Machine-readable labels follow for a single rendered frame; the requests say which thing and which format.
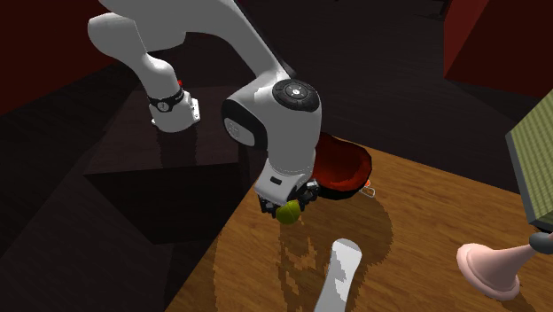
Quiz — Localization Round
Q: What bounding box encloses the green ball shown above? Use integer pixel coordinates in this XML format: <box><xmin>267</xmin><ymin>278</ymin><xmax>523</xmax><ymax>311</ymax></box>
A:
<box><xmin>276</xmin><ymin>199</ymin><xmax>302</xmax><ymax>225</ymax></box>

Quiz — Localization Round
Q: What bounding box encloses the red bowl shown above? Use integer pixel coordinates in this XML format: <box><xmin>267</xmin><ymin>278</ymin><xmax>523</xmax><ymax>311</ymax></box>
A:
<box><xmin>310</xmin><ymin>131</ymin><xmax>373</xmax><ymax>201</ymax></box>

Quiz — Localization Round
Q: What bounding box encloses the dark robot stand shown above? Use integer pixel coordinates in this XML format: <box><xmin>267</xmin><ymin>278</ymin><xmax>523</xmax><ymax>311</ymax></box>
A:
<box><xmin>82</xmin><ymin>84</ymin><xmax>261</xmax><ymax>246</ymax></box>

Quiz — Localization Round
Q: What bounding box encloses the olive striped box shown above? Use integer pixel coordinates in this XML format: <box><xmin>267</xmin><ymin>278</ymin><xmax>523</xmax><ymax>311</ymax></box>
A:
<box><xmin>504</xmin><ymin>88</ymin><xmax>553</xmax><ymax>235</ymax></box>

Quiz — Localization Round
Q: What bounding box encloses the pink plunger grey handle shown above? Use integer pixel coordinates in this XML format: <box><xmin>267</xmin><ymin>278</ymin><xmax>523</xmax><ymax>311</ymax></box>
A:
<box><xmin>456</xmin><ymin>232</ymin><xmax>553</xmax><ymax>302</ymax></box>

